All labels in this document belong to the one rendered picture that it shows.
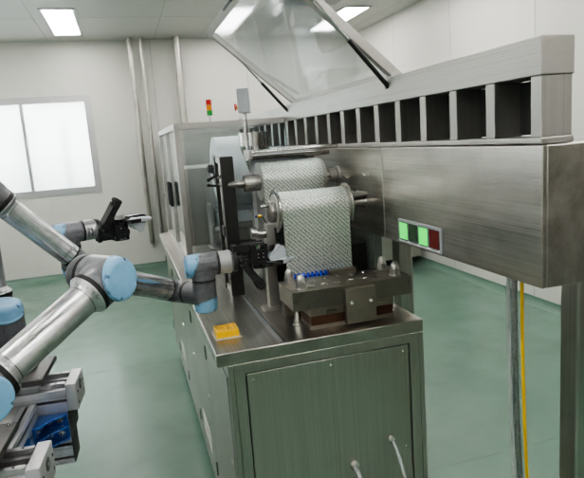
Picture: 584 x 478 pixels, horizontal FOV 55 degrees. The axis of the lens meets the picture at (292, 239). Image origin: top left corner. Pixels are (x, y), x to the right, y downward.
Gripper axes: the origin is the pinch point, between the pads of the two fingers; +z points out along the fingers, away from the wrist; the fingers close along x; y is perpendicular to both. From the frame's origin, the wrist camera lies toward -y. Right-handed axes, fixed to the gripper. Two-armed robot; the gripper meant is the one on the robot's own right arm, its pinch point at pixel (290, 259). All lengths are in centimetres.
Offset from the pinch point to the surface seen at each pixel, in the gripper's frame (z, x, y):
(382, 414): 19, -26, -48
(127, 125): -40, 556, 69
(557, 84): 35, -82, 47
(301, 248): 4.0, -0.2, 3.1
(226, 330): -26.0, -13.2, -16.5
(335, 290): 7.8, -20.0, -7.2
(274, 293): -4.8, 7.8, -13.1
